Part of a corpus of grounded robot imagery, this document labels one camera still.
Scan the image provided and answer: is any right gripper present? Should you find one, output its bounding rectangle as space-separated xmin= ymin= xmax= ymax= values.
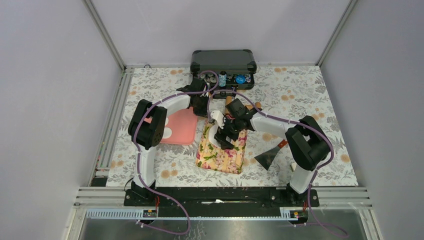
xmin=214 ymin=114 xmax=242 ymax=151

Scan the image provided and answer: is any floral yellow tray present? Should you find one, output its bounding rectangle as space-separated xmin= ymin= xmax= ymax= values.
xmin=195 ymin=130 xmax=248 ymax=175

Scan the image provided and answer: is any wooden double-ended rolling pin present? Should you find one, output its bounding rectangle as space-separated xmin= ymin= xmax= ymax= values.
xmin=224 ymin=96 xmax=263 ymax=115

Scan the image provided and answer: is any white dough ball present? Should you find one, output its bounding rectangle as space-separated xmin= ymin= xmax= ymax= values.
xmin=201 ymin=124 xmax=219 ymax=148

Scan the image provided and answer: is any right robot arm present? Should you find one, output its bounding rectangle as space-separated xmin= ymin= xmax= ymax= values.
xmin=207 ymin=98 xmax=334 ymax=206

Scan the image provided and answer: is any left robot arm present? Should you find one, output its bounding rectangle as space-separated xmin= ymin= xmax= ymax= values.
xmin=128 ymin=78 xmax=210 ymax=206

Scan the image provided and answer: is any white dough wrapper lower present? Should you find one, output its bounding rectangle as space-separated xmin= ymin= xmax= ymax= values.
xmin=162 ymin=127 xmax=173 ymax=139

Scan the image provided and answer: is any pink plastic tray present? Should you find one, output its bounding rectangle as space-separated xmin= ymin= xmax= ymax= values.
xmin=160 ymin=107 xmax=198 ymax=146

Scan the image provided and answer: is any blue white chip stack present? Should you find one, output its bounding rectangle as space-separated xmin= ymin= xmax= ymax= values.
xmin=218 ymin=71 xmax=227 ymax=87

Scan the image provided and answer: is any blue small blind button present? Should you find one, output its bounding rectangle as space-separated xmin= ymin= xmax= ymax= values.
xmin=235 ymin=74 xmax=246 ymax=84

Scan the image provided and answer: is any black poker chip case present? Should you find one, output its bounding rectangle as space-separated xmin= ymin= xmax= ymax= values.
xmin=190 ymin=49 xmax=258 ymax=99

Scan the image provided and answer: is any white green eraser block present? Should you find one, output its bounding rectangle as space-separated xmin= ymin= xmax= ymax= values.
xmin=290 ymin=162 xmax=297 ymax=172

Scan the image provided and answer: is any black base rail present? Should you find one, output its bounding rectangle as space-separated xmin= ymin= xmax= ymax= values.
xmin=123 ymin=186 xmax=320 ymax=218

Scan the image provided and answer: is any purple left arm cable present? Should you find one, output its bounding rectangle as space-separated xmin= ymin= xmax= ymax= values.
xmin=132 ymin=70 xmax=220 ymax=236

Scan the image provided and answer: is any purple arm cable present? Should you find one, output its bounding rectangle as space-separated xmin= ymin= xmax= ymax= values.
xmin=206 ymin=89 xmax=349 ymax=238
xmin=132 ymin=70 xmax=220 ymax=236

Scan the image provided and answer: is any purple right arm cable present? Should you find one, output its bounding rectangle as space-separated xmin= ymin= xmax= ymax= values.
xmin=206 ymin=89 xmax=349 ymax=238

